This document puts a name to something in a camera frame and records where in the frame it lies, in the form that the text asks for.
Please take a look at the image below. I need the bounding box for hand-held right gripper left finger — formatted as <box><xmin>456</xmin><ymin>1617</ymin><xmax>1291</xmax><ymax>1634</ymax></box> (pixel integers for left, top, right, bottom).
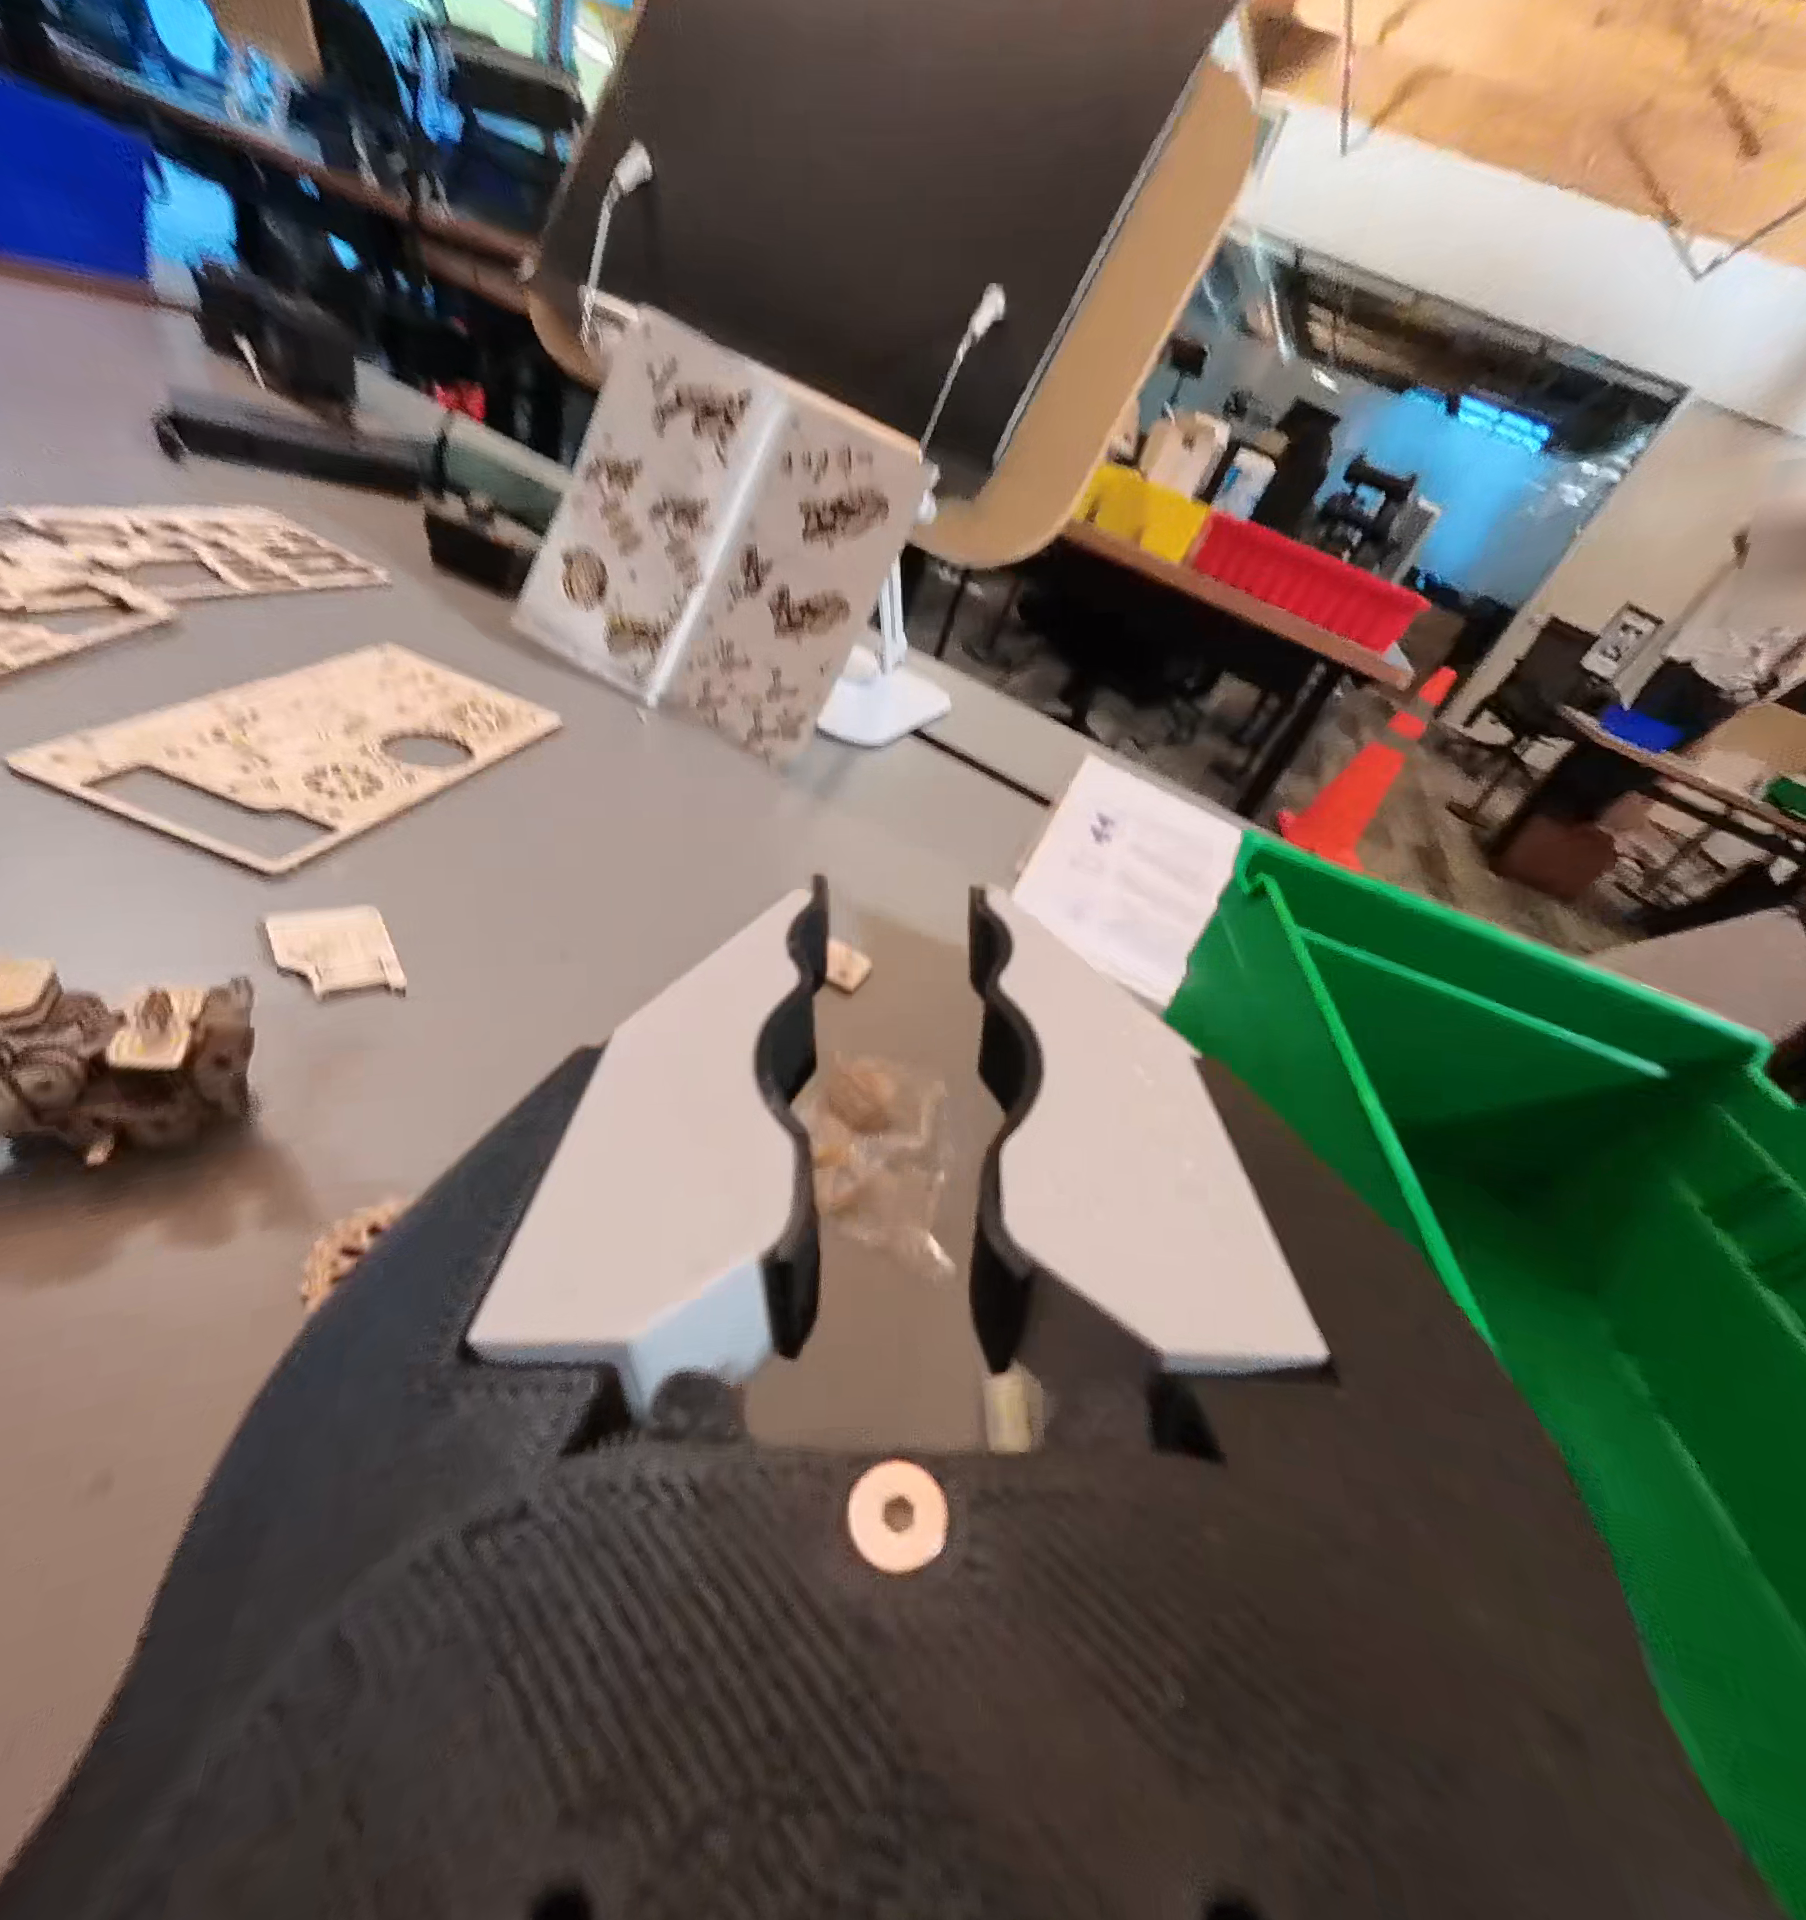
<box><xmin>467</xmin><ymin>880</ymin><xmax>834</xmax><ymax>1428</ymax></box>

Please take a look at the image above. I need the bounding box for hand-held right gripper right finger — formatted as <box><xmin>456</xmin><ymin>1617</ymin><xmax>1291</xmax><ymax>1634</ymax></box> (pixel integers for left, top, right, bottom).
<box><xmin>970</xmin><ymin>885</ymin><xmax>1332</xmax><ymax>1452</ymax></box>

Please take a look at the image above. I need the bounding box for clear plastic bag of parts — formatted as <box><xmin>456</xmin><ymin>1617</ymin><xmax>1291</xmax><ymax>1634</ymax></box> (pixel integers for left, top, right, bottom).
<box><xmin>797</xmin><ymin>1050</ymin><xmax>965</xmax><ymax>1284</ymax></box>

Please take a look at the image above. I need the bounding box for grey desk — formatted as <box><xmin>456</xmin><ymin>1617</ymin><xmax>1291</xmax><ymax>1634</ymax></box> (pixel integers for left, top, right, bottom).
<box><xmin>0</xmin><ymin>261</ymin><xmax>1250</xmax><ymax>1908</ymax></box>

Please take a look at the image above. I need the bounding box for cluttered background desk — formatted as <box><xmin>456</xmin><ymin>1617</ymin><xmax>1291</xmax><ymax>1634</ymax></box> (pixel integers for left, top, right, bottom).
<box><xmin>1487</xmin><ymin>697</ymin><xmax>1806</xmax><ymax>932</ymax></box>

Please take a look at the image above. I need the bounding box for round wooden gear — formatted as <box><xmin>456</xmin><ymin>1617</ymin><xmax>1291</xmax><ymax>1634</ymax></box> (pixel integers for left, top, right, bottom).
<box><xmin>296</xmin><ymin>1195</ymin><xmax>411</xmax><ymax>1314</ymax></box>

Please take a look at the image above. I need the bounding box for white printed paper sheet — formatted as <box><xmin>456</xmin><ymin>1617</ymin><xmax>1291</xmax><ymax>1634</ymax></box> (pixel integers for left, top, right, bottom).
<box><xmin>1009</xmin><ymin>755</ymin><xmax>1250</xmax><ymax>1009</ymax></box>

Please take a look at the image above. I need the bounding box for small slotted wooden panel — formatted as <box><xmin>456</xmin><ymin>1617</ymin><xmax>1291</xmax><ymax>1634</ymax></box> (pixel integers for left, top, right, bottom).
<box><xmin>261</xmin><ymin>906</ymin><xmax>411</xmax><ymax>1002</ymax></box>

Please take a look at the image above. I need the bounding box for green plastic bin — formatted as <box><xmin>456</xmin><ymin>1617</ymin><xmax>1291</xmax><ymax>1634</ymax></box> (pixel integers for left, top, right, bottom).
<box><xmin>1166</xmin><ymin>833</ymin><xmax>1806</xmax><ymax>1920</ymax></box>

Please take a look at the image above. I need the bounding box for orange traffic cone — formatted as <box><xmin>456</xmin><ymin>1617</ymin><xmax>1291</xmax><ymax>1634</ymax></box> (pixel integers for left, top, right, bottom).
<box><xmin>1276</xmin><ymin>667</ymin><xmax>1458</xmax><ymax>874</ymax></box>

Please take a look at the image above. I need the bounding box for white gooseneck lamp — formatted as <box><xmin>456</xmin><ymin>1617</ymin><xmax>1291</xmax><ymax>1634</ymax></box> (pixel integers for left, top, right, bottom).
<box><xmin>574</xmin><ymin>144</ymin><xmax>653</xmax><ymax>353</ymax></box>
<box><xmin>820</xmin><ymin>282</ymin><xmax>1014</xmax><ymax>745</ymax></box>

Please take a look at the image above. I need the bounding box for brown wooden table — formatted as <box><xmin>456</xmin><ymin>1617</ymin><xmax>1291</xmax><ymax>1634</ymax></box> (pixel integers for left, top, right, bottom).
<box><xmin>1059</xmin><ymin>516</ymin><xmax>1420</xmax><ymax>818</ymax></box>

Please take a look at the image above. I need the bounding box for wooden model vehicle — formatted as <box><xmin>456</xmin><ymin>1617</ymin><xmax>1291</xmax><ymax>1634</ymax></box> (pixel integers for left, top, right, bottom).
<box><xmin>0</xmin><ymin>956</ymin><xmax>261</xmax><ymax>1180</ymax></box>

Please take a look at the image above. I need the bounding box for wooden sheet with large cutouts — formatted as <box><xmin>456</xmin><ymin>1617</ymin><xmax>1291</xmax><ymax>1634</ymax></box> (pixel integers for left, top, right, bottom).
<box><xmin>6</xmin><ymin>639</ymin><xmax>564</xmax><ymax>880</ymax></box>

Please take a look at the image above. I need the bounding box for red plastic bin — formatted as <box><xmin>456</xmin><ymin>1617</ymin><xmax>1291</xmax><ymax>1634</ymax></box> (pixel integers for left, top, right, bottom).
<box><xmin>1187</xmin><ymin>511</ymin><xmax>1433</xmax><ymax>656</ymax></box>

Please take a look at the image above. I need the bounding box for small black box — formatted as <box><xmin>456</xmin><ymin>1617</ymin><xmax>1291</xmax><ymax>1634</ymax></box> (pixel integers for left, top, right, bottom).
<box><xmin>423</xmin><ymin>493</ymin><xmax>543</xmax><ymax>593</ymax></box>

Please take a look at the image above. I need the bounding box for yellow plastic bin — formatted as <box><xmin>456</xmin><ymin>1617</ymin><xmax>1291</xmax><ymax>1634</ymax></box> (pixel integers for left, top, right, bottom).
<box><xmin>1071</xmin><ymin>463</ymin><xmax>1213</xmax><ymax>561</ymax></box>

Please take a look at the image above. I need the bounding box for laser-cut wooden parts sheet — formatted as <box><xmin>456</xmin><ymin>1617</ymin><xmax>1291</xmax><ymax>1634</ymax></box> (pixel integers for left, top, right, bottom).
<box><xmin>0</xmin><ymin>504</ymin><xmax>395</xmax><ymax>620</ymax></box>
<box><xmin>0</xmin><ymin>589</ymin><xmax>179</xmax><ymax>700</ymax></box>

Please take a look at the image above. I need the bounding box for long black bar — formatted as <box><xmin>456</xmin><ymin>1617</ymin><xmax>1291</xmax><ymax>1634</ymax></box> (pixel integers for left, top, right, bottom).
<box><xmin>151</xmin><ymin>389</ymin><xmax>440</xmax><ymax>497</ymax></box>

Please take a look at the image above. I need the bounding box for dark overhead panel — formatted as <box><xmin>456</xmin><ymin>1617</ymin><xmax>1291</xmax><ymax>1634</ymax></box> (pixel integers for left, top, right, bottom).
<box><xmin>525</xmin><ymin>0</ymin><xmax>1268</xmax><ymax>567</ymax></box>

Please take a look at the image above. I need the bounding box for background shelving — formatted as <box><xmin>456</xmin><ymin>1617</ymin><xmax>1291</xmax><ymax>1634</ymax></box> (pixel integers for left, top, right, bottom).
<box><xmin>151</xmin><ymin>0</ymin><xmax>604</xmax><ymax>453</ymax></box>

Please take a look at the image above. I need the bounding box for blue plastic bin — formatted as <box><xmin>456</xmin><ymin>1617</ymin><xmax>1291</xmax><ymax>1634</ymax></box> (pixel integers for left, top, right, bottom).
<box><xmin>0</xmin><ymin>58</ymin><xmax>156</xmax><ymax>289</ymax></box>

